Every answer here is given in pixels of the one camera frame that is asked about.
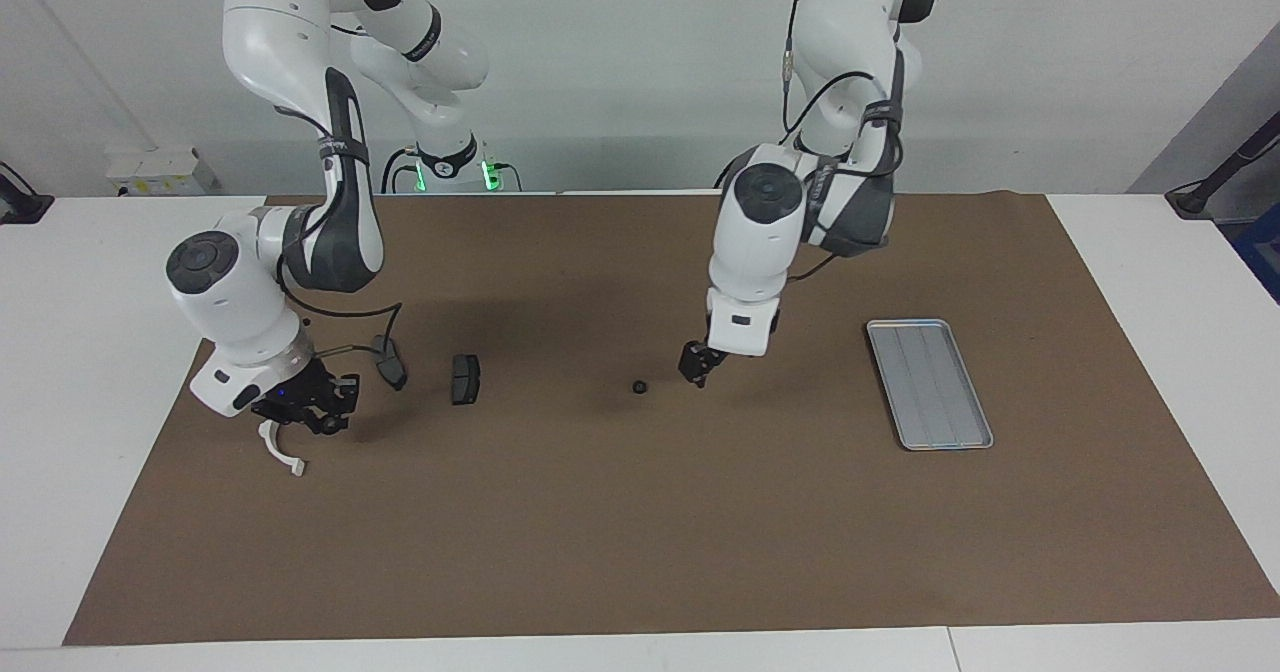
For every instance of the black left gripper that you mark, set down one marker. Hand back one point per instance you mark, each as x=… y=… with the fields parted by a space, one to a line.
x=702 y=357

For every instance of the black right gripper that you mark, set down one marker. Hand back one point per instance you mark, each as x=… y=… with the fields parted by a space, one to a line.
x=300 y=397

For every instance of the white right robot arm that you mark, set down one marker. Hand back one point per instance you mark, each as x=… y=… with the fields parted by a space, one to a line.
x=240 y=302

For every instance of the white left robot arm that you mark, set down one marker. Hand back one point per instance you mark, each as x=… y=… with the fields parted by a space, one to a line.
x=760 y=232

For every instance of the silver metal tray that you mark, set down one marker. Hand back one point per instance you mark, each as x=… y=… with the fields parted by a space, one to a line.
x=930 y=387

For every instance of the curved dark grey brake pad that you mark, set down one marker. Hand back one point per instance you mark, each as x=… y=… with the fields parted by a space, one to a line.
x=394 y=370

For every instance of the rectangular dark grey brake pad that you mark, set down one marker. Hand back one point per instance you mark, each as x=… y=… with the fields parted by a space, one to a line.
x=465 y=380

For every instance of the brown table mat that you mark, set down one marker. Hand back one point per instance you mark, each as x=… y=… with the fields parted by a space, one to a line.
x=640 y=512

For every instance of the white power box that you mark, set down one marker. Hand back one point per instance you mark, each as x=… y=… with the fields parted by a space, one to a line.
x=160 y=172

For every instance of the black stand clamp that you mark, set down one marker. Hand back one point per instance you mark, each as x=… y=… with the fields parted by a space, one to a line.
x=20 y=202

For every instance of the black stand with pole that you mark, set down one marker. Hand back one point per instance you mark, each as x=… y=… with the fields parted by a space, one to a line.
x=1215 y=182

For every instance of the blue box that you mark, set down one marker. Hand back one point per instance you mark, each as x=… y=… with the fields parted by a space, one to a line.
x=1262 y=257

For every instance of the white semicircular bracket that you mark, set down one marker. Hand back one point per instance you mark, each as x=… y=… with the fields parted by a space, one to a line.
x=280 y=455

